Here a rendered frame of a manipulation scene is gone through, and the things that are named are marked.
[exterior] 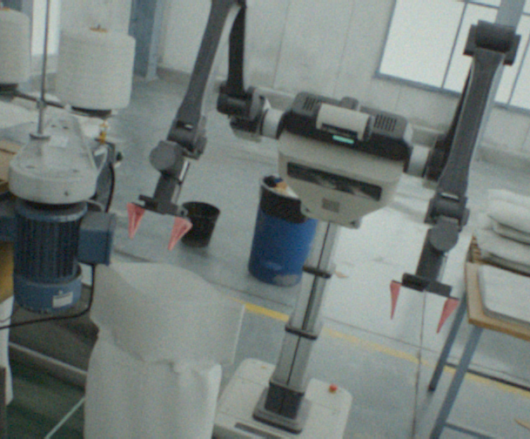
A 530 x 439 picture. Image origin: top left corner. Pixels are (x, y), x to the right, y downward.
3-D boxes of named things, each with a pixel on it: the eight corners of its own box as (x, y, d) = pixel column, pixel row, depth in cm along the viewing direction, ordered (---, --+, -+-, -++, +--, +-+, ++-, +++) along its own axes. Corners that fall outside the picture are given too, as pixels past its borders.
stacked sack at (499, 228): (533, 226, 499) (539, 212, 494) (546, 253, 439) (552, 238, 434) (485, 212, 508) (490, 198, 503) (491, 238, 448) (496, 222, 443)
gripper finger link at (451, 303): (450, 337, 115) (462, 291, 116) (415, 326, 116) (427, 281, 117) (445, 336, 121) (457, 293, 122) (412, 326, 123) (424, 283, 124)
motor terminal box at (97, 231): (114, 256, 137) (119, 212, 133) (111, 277, 128) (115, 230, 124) (78, 252, 135) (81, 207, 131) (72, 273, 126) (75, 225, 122)
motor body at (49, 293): (92, 297, 139) (100, 200, 130) (55, 327, 125) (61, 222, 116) (39, 278, 142) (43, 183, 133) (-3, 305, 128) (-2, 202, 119)
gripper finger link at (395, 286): (416, 327, 116) (428, 281, 117) (381, 315, 117) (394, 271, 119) (412, 327, 123) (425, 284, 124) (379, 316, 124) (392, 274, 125)
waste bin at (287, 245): (316, 267, 429) (336, 185, 405) (299, 298, 382) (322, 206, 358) (254, 249, 439) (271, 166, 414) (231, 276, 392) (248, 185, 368)
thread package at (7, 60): (43, 83, 141) (47, 13, 134) (3, 90, 128) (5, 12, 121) (-7, 70, 144) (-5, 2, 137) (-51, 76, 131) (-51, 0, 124)
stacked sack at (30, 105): (99, 120, 503) (101, 104, 498) (70, 130, 464) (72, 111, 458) (35, 104, 517) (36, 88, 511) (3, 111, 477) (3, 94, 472)
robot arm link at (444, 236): (468, 209, 123) (429, 199, 125) (479, 198, 112) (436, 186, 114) (454, 263, 122) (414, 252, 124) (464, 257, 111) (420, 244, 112)
